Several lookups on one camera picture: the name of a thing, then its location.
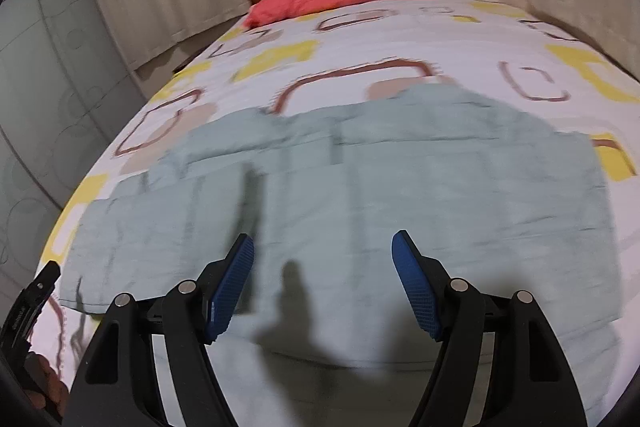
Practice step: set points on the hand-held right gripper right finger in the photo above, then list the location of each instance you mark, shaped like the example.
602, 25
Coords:
412, 287

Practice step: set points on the light green padded jacket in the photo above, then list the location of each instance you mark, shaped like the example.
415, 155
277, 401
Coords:
350, 187

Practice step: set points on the frosted glass wardrobe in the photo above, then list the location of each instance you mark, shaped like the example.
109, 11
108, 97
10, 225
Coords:
60, 57

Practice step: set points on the person's left hand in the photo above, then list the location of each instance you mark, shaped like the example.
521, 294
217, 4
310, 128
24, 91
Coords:
47, 384

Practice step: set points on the white patterned bedspread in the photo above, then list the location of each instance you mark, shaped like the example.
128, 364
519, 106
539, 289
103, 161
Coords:
360, 42

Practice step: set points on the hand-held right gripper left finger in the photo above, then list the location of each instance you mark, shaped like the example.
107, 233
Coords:
231, 287

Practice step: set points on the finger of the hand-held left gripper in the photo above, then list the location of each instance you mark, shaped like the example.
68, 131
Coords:
46, 279

